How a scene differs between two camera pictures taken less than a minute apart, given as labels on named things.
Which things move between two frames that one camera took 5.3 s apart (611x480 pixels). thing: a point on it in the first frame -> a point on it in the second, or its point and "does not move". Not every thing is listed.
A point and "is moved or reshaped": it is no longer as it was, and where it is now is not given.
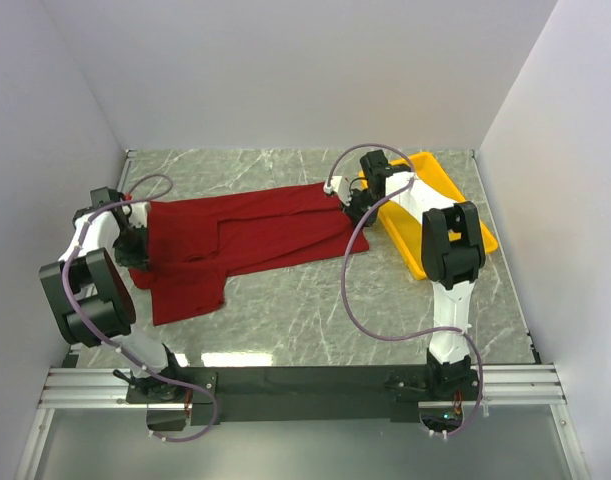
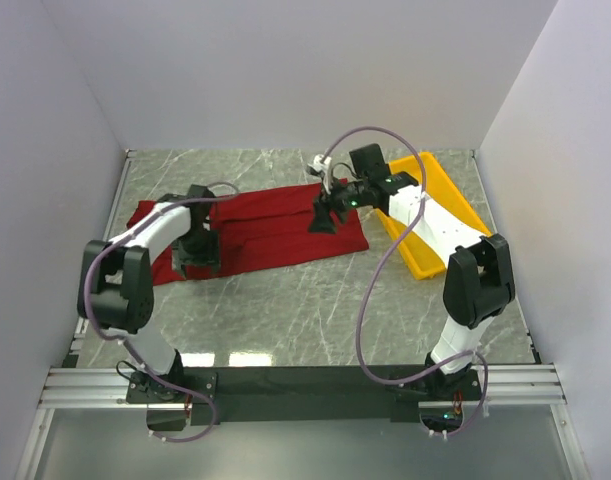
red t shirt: x=195 y=242 is moved or reshaped
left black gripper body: x=131 y=246 -> x=196 y=247
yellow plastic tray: x=405 y=228 does not move
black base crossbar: x=298 y=394 does not move
